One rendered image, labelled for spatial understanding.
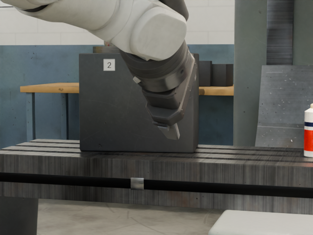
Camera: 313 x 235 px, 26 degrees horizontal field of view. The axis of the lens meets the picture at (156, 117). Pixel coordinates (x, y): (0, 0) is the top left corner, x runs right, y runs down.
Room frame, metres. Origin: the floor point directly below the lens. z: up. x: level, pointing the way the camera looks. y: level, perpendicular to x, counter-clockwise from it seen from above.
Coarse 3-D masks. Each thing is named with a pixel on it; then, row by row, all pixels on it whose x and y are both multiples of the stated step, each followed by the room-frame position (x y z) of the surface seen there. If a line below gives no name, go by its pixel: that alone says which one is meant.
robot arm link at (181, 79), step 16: (192, 64) 1.03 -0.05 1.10; (144, 80) 0.93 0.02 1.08; (160, 80) 0.92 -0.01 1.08; (176, 80) 0.94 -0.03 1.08; (192, 80) 1.03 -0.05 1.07; (144, 96) 0.99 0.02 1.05; (160, 96) 0.97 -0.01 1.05; (176, 96) 0.97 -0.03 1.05; (160, 112) 1.00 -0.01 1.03; (176, 112) 0.99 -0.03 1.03
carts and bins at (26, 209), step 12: (0, 204) 2.70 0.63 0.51; (12, 204) 2.73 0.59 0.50; (24, 204) 2.77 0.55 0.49; (36, 204) 2.88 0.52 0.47; (0, 216) 2.70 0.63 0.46; (12, 216) 2.73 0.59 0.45; (24, 216) 2.78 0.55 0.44; (36, 216) 2.88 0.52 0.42; (0, 228) 2.70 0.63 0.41; (12, 228) 2.73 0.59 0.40; (24, 228) 2.78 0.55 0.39; (36, 228) 2.91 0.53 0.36
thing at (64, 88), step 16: (208, 64) 4.99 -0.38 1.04; (224, 64) 4.99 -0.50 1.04; (208, 80) 4.99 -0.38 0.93; (224, 80) 4.99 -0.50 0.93; (32, 96) 5.08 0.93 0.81; (64, 96) 5.70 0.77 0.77; (32, 112) 5.07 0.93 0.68; (64, 112) 5.70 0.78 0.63; (32, 128) 5.07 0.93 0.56; (64, 128) 5.70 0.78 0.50
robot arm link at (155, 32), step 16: (128, 0) 0.78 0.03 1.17; (144, 0) 0.78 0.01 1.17; (112, 16) 0.77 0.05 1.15; (128, 16) 0.78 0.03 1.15; (144, 16) 0.78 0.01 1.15; (160, 16) 0.80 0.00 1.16; (176, 16) 0.83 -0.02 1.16; (96, 32) 0.78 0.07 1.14; (112, 32) 0.78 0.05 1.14; (128, 32) 0.78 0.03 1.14; (144, 32) 0.79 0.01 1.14; (160, 32) 0.82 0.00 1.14; (176, 32) 0.84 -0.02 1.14; (128, 48) 0.80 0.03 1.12; (144, 48) 0.81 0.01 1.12; (160, 48) 0.83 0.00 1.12; (176, 48) 0.86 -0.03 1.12
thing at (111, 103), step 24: (96, 48) 1.31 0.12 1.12; (96, 72) 1.28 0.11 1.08; (120, 72) 1.28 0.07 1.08; (96, 96) 1.28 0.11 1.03; (120, 96) 1.28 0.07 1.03; (192, 96) 1.26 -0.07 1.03; (96, 120) 1.28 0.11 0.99; (120, 120) 1.28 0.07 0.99; (144, 120) 1.27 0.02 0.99; (192, 120) 1.26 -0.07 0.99; (96, 144) 1.28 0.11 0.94; (120, 144) 1.28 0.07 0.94; (144, 144) 1.27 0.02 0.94; (168, 144) 1.26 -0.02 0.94; (192, 144) 1.26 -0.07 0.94
